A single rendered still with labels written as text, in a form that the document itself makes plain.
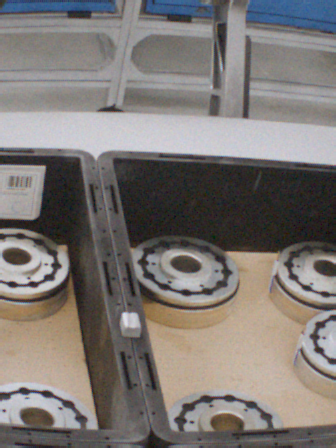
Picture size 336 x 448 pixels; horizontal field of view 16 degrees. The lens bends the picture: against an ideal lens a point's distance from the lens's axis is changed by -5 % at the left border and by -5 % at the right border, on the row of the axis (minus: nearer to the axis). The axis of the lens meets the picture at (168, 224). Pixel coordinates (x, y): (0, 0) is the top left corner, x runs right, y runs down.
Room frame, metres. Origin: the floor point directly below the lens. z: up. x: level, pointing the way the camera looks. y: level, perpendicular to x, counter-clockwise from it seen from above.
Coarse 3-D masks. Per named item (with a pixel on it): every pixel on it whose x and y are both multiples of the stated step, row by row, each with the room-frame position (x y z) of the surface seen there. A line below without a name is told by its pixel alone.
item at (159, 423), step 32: (96, 160) 0.98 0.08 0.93; (128, 160) 0.99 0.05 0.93; (160, 160) 1.00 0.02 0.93; (192, 160) 1.01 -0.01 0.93; (224, 160) 1.02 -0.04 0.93; (256, 160) 1.03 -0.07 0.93; (128, 256) 0.84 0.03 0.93; (128, 288) 0.79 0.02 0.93; (160, 384) 0.68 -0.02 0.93; (160, 416) 0.64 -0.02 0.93
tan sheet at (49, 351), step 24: (72, 288) 0.91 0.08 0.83; (72, 312) 0.88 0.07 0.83; (0, 336) 0.82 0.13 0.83; (24, 336) 0.82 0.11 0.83; (48, 336) 0.83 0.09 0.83; (72, 336) 0.84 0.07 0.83; (0, 360) 0.78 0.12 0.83; (24, 360) 0.79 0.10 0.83; (48, 360) 0.80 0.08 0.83; (72, 360) 0.81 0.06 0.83; (0, 384) 0.75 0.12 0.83; (48, 384) 0.77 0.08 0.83; (72, 384) 0.77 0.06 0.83
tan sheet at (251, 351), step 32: (256, 256) 1.02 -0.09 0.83; (256, 288) 0.96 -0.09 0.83; (224, 320) 0.91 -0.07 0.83; (256, 320) 0.91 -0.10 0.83; (288, 320) 0.92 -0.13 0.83; (160, 352) 0.84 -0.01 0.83; (192, 352) 0.85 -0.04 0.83; (224, 352) 0.86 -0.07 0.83; (256, 352) 0.86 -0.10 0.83; (288, 352) 0.87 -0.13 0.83; (192, 384) 0.80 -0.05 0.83; (224, 384) 0.81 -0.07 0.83; (256, 384) 0.82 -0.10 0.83; (288, 384) 0.82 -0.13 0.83; (288, 416) 0.78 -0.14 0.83; (320, 416) 0.78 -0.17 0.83
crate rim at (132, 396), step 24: (96, 168) 0.96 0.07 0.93; (96, 192) 0.92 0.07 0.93; (96, 216) 0.89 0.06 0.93; (96, 240) 0.85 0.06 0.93; (96, 264) 0.83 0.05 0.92; (120, 312) 0.76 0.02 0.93; (120, 336) 0.73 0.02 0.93; (120, 360) 0.70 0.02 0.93; (120, 384) 0.68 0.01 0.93; (144, 408) 0.65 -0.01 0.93; (0, 432) 0.58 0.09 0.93; (24, 432) 0.59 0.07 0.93; (48, 432) 0.60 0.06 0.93; (72, 432) 0.61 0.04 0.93; (96, 432) 0.61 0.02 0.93; (120, 432) 0.62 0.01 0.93; (144, 432) 0.62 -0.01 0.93
